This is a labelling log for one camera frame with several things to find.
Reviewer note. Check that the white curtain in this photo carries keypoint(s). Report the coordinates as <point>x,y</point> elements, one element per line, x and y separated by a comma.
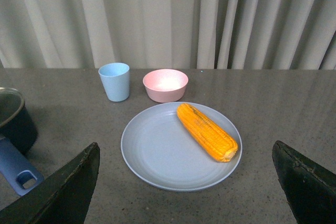
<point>204,34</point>

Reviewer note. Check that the glass pot lid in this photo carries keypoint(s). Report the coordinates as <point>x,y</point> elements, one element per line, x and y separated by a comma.
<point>12,102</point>

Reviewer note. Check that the light blue cup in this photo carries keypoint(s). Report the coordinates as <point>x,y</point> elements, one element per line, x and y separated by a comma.
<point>115,78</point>

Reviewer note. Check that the pink bowl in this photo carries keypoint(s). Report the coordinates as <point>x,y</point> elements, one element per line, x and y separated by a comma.
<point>165,85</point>

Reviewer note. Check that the light blue plate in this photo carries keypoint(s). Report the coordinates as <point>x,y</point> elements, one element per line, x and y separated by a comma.
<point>160,151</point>

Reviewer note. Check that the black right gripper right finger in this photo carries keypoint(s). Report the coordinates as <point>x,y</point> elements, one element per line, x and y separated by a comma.
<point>309,187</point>

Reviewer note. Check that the yellow corn cob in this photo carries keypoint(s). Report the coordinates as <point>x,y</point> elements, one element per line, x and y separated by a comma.
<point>212,138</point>

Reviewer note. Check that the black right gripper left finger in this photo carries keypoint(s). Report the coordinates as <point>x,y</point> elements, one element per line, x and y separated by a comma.
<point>64,197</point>

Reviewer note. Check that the dark blue saucepan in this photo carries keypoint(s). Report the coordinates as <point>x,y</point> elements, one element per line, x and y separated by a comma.
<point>17,138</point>

